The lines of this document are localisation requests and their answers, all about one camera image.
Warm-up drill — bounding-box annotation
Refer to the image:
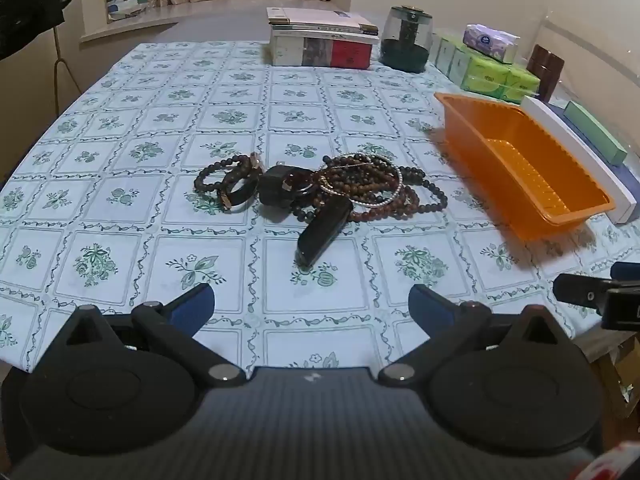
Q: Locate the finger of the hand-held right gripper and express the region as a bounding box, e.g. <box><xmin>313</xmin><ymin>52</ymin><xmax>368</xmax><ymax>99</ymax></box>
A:
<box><xmin>610</xmin><ymin>261</ymin><xmax>640</xmax><ymax>282</ymax></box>
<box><xmin>553</xmin><ymin>273</ymin><xmax>617</xmax><ymax>307</ymax></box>

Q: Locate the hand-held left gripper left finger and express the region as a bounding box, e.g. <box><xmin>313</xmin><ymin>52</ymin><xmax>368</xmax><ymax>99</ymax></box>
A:
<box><xmin>50</xmin><ymin>282</ymin><xmax>248</xmax><ymax>387</ymax></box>

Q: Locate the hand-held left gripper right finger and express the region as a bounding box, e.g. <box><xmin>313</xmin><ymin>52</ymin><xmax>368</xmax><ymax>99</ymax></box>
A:
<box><xmin>377</xmin><ymin>284</ymin><xmax>581</xmax><ymax>387</ymax></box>

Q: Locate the brown wooden bead necklace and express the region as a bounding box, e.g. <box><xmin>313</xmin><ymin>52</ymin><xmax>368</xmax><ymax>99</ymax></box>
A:
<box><xmin>315</xmin><ymin>152</ymin><xmax>422</xmax><ymax>224</ymax></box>

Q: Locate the dark bead necklace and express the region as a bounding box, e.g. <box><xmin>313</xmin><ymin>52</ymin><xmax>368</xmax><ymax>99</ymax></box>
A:
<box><xmin>290</xmin><ymin>160</ymin><xmax>448</xmax><ymax>225</ymax></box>

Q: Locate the gold buckle black wristwatch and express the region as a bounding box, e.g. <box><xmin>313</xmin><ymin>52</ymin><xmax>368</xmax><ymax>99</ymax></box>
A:
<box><xmin>220</xmin><ymin>152</ymin><xmax>266</xmax><ymax>212</ymax></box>

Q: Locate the silver bead bracelet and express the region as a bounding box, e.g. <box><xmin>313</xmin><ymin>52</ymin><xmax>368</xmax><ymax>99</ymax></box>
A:
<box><xmin>320</xmin><ymin>160</ymin><xmax>404</xmax><ymax>209</ymax></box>

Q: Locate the brown bead bracelet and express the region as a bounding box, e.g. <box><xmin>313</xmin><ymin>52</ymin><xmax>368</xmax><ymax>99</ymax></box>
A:
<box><xmin>194</xmin><ymin>154</ymin><xmax>256</xmax><ymax>194</ymax></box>

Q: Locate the orange plastic tray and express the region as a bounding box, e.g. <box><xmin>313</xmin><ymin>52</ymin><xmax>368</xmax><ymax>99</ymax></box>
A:
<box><xmin>434</xmin><ymin>92</ymin><xmax>617</xmax><ymax>242</ymax></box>

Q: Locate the black block smartwatch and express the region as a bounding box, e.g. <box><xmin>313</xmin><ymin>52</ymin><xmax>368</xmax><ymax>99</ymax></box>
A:
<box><xmin>257</xmin><ymin>161</ymin><xmax>301</xmax><ymax>211</ymax></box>

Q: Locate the cardboard box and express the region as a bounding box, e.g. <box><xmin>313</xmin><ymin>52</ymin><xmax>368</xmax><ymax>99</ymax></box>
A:
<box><xmin>590</xmin><ymin>335</ymin><xmax>640</xmax><ymax>422</ymax></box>

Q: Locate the white blue flat box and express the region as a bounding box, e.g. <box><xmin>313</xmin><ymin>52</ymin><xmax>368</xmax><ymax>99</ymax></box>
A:
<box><xmin>520</xmin><ymin>95</ymin><xmax>640</xmax><ymax>226</ymax></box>

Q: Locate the small green box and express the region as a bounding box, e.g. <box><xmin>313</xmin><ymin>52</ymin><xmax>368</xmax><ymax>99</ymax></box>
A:
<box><xmin>564</xmin><ymin>101</ymin><xmax>628</xmax><ymax>166</ymax></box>

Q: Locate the red white patterned cloth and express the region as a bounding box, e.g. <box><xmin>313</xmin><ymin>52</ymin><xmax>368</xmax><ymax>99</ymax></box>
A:
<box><xmin>580</xmin><ymin>440</ymin><xmax>640</xmax><ymax>480</ymax></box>

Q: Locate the brown cylindrical canister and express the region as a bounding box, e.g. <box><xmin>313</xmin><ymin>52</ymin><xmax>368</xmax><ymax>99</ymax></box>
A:
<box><xmin>525</xmin><ymin>44</ymin><xmax>566</xmax><ymax>106</ymax></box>

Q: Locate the green tissue multipack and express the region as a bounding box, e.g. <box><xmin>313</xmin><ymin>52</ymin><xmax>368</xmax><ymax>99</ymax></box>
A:
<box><xmin>434</xmin><ymin>31</ymin><xmax>541</xmax><ymax>104</ymax></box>

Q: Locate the clear plastic sheet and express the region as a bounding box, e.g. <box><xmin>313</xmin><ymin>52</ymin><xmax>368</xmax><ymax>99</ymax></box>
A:
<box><xmin>530</xmin><ymin>7</ymin><xmax>640</xmax><ymax>111</ymax></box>

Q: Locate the purple tissue pack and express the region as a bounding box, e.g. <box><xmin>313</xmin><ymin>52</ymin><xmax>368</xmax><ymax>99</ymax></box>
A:
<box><xmin>462</xmin><ymin>23</ymin><xmax>521</xmax><ymax>64</ymax></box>

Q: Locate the glass jar with green base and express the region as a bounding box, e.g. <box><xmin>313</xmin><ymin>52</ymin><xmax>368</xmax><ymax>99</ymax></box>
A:
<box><xmin>380</xmin><ymin>5</ymin><xmax>435</xmax><ymax>73</ymax></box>

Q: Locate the thick white red book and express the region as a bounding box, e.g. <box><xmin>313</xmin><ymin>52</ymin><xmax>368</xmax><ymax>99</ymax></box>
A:
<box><xmin>270</xmin><ymin>27</ymin><xmax>374</xmax><ymax>70</ymax></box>

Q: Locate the thin white book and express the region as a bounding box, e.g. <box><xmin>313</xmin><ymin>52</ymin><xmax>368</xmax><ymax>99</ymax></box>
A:
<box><xmin>270</xmin><ymin>19</ymin><xmax>380</xmax><ymax>37</ymax></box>

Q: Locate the pink cover book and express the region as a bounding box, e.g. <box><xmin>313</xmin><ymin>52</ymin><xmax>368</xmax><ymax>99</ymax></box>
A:
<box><xmin>266</xmin><ymin>6</ymin><xmax>364</xmax><ymax>29</ymax></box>

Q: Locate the dark jacket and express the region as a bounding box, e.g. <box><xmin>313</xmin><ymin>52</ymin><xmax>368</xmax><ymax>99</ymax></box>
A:
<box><xmin>0</xmin><ymin>0</ymin><xmax>96</xmax><ymax>62</ymax></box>

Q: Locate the thin brown cord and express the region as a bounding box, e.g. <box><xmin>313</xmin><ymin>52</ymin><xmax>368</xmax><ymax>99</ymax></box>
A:
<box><xmin>51</xmin><ymin>25</ymin><xmax>83</xmax><ymax>117</ymax></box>

